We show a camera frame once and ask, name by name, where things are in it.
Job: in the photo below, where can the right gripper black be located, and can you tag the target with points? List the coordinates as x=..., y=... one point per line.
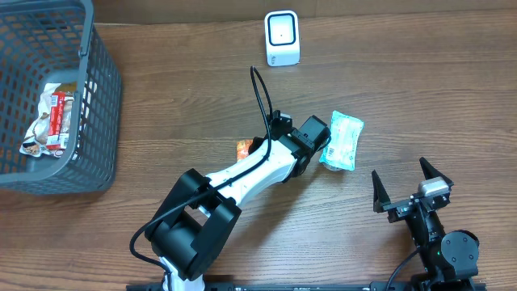
x=406, y=204

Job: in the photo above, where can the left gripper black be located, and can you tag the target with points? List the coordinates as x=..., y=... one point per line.
x=321, y=136

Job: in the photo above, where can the teal wet wipes pack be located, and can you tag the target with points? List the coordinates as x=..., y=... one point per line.
x=339, y=154

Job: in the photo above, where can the orange Kleenex tissue pack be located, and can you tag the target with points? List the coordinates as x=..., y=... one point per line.
x=242, y=149

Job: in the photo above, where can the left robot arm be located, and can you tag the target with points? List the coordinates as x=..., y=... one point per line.
x=191, y=227

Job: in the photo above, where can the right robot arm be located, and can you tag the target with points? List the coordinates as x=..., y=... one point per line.
x=449, y=259

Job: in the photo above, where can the white barcode scanner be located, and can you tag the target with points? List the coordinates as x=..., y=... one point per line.
x=282, y=38

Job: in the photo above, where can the red snack stick packet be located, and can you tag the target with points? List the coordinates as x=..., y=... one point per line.
x=55, y=120

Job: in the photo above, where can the beige snack pouch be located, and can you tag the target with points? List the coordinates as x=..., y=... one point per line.
x=34, y=143

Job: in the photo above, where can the grey plastic mesh basket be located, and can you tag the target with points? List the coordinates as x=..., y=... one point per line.
x=45, y=42

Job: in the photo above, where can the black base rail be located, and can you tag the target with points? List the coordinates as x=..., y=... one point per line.
x=230, y=286

